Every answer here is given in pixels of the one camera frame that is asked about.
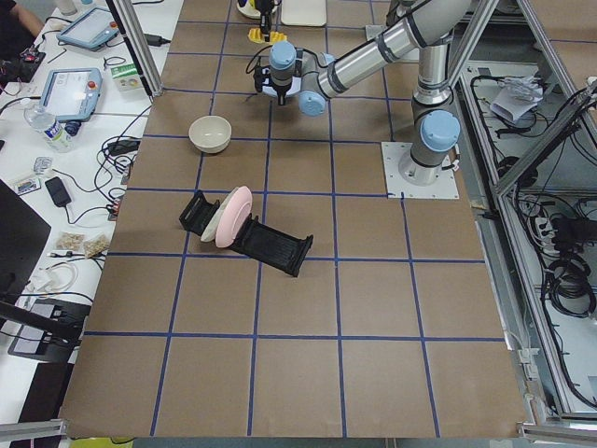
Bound plastic water bottle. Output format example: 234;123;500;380
23;104;72;153

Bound snack bag right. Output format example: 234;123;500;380
83;234;110;259

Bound crumpled white paper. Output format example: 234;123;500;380
490;76;544;123

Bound blue plate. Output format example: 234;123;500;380
262;67;301;97

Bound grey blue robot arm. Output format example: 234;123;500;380
246;1;471;170

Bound snack bag left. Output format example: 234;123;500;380
56;231;86;252

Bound cream rectangular tray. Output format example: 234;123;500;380
281;0;327;27

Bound yellow bread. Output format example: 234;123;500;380
247;28;287;44

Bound far teach pendant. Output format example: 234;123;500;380
57;7;118;50

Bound aluminium frame post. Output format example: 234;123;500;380
105;0;163;98

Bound green white box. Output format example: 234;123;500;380
110;63;143;91

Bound white plate with fruit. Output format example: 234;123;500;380
237;0;260;20

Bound snack bag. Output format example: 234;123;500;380
83;234;110;259
56;231;86;252

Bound black dish rack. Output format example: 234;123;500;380
179;187;313;277

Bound cream plate in rack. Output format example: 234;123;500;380
201;203;227;243

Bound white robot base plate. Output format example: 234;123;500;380
381;142;460;200

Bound black monitor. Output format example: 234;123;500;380
0;182;51;303

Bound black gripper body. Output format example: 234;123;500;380
253;65;299;105

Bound black power adapter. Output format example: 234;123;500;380
45;176;72;207

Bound near teach pendant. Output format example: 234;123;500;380
40;67;103;122

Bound small card box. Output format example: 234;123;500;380
11;176;41;196

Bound coiled black cables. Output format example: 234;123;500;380
543;259;593;318

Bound teach pendant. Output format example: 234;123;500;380
40;67;103;122
57;7;118;50

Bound beige bowl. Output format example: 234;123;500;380
188;116;232;154

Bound pink plate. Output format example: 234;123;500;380
215;186;253;248

